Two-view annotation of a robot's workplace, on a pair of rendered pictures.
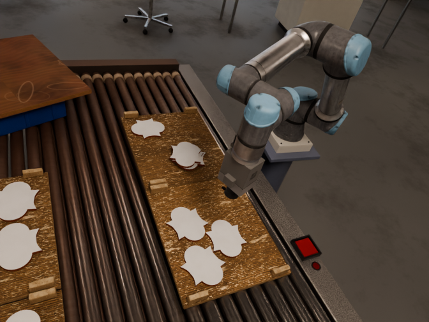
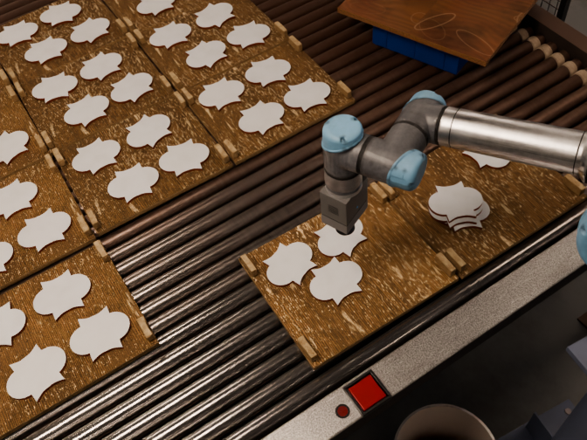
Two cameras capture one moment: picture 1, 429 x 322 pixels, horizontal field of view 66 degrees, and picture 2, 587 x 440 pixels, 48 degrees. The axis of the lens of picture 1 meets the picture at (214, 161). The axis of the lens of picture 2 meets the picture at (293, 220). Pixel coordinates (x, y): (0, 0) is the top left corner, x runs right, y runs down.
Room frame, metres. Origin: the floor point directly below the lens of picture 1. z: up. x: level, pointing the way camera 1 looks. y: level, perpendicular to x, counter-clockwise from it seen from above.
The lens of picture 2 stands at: (0.66, -0.90, 2.29)
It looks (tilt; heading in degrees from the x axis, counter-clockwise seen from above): 54 degrees down; 98
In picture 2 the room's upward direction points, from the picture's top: 8 degrees counter-clockwise
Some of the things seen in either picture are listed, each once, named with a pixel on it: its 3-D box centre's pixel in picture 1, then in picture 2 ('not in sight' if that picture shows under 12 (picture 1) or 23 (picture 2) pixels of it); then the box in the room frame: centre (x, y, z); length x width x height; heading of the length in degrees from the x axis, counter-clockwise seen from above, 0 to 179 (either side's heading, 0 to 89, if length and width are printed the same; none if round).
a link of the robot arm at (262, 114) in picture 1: (259, 119); (344, 147); (0.65, -0.07, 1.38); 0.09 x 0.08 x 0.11; 152
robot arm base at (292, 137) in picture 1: (290, 124); not in sight; (1.33, -0.30, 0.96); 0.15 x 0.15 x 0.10
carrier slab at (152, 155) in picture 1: (175, 145); (478, 192); (0.99, 0.17, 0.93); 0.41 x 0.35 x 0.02; 34
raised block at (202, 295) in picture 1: (198, 297); (248, 264); (0.41, -0.06, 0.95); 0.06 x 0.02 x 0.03; 124
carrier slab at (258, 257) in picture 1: (214, 230); (345, 269); (0.65, -0.06, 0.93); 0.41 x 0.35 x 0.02; 34
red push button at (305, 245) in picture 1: (305, 248); (367, 393); (0.69, -0.37, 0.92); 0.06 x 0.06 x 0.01; 35
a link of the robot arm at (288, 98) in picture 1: (273, 103); (396, 158); (0.75, -0.10, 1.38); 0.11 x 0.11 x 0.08; 62
